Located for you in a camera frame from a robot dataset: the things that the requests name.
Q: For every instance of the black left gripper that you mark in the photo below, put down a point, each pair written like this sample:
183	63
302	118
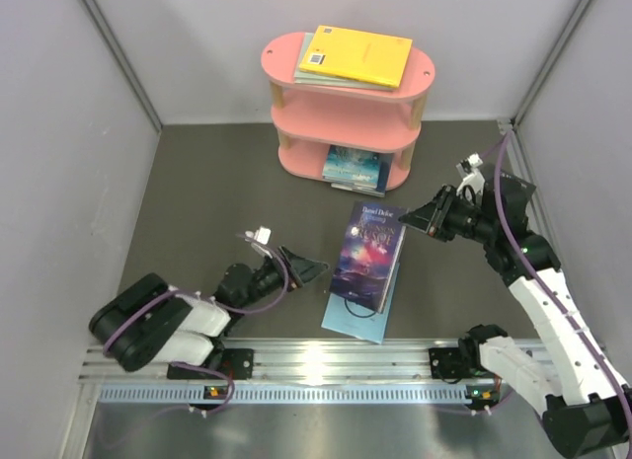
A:
298	269

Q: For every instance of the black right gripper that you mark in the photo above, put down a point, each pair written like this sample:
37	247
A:
427	217

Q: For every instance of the dark navy hardcover book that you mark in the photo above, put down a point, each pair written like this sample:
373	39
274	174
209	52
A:
362	190

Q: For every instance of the purple blue cover book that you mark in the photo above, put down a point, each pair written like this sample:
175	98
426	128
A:
370	251

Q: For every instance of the light blue thin book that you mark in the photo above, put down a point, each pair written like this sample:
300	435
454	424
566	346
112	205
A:
349	319

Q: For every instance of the teal ocean cover book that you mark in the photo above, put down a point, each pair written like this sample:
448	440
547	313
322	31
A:
356	167

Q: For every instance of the black book with gold moon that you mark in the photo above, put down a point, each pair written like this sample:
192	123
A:
516	194

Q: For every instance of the yellow book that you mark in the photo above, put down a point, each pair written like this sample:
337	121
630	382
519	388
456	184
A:
361	56

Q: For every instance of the grey-green book with black circle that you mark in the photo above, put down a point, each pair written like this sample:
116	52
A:
309	78

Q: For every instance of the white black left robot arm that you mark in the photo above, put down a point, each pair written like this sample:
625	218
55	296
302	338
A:
154	322

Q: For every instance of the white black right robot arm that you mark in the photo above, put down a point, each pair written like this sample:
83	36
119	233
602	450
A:
584	405

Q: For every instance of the pink three-tier shelf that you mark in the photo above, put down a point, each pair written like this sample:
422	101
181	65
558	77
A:
309	119

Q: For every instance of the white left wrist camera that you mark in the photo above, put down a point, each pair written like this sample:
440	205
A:
259	241

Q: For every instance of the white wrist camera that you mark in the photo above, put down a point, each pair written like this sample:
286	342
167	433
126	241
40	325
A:
472	180
259	241

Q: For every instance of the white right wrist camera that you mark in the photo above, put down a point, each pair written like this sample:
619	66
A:
472	180

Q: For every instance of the aluminium mounting rail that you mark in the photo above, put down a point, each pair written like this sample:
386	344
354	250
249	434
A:
311	362

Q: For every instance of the perforated grey cable duct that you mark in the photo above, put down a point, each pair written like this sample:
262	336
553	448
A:
294	395

